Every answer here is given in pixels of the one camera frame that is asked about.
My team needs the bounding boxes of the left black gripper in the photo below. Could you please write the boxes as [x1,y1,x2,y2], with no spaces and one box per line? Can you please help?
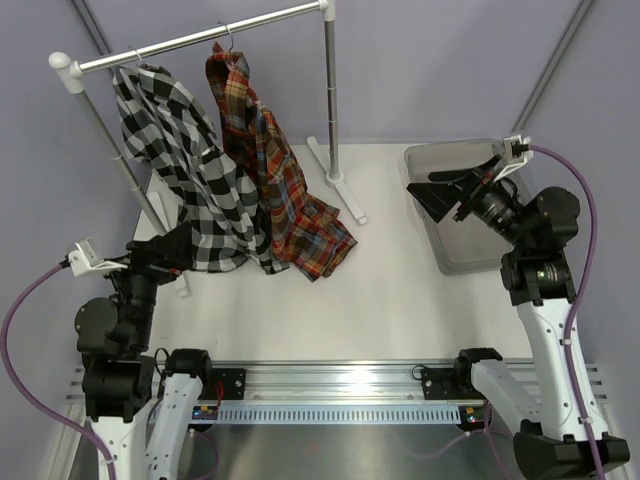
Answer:
[93,221,194,349]

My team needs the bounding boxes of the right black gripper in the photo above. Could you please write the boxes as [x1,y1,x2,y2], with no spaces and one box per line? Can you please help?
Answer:
[409,155,533,251]

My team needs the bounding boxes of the black white checkered shirt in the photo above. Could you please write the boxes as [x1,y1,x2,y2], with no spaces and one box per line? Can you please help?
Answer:
[113,64,288,274]

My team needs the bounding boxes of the red orange plaid shirt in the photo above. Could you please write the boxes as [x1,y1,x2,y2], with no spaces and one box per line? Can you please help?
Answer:
[205,43,357,282]

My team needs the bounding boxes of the wooden hanger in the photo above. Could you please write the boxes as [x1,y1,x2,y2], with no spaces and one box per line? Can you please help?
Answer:
[129,46,146,68]

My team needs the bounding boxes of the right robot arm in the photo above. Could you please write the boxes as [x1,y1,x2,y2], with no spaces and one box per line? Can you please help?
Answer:
[407,156,630,479]

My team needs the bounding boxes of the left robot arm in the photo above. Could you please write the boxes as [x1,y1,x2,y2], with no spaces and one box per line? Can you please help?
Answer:
[67,223,215,479]

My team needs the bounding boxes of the grey plastic bin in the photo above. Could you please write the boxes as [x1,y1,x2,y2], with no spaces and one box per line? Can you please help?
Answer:
[404,134,533,275]

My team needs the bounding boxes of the silver white clothes rack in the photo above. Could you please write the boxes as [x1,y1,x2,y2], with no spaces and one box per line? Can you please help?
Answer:
[48,1,368,235]

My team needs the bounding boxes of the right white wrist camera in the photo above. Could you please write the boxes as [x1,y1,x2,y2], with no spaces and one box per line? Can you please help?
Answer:
[494,134,533,182]

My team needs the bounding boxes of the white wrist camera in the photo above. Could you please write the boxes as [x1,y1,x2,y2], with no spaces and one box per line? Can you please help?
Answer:
[494,134,533,182]
[66,238,127,278]

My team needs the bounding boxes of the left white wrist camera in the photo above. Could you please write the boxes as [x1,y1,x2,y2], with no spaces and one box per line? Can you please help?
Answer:
[66,238,127,278]

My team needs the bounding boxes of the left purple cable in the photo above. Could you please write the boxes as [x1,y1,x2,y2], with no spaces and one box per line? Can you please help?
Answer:
[0,262,124,480]

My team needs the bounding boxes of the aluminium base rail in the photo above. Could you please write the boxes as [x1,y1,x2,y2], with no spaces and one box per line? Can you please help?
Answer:
[64,359,608,404]

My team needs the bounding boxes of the white slotted cable duct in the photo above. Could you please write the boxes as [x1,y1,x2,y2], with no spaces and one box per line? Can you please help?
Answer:
[191,404,462,425]

